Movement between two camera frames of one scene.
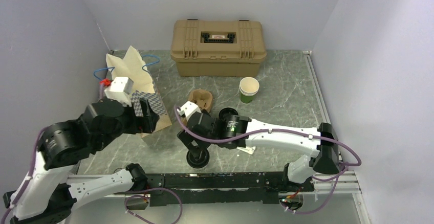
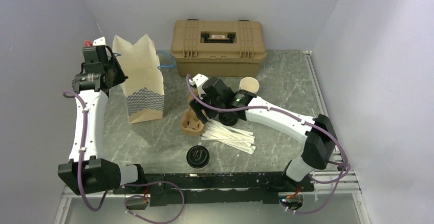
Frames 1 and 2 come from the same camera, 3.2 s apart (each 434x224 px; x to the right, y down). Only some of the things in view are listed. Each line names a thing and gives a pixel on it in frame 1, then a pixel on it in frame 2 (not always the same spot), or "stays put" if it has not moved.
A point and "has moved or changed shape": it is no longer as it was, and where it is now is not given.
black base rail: (203, 188) stays put
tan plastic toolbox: (217, 48) stays put
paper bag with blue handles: (132, 67) has moved or changed shape
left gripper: (146, 123) -> (121, 77)
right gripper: (187, 138) -> (198, 108)
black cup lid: (197, 159) stays put
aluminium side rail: (347, 184) stays put
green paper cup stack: (248, 87) stays put
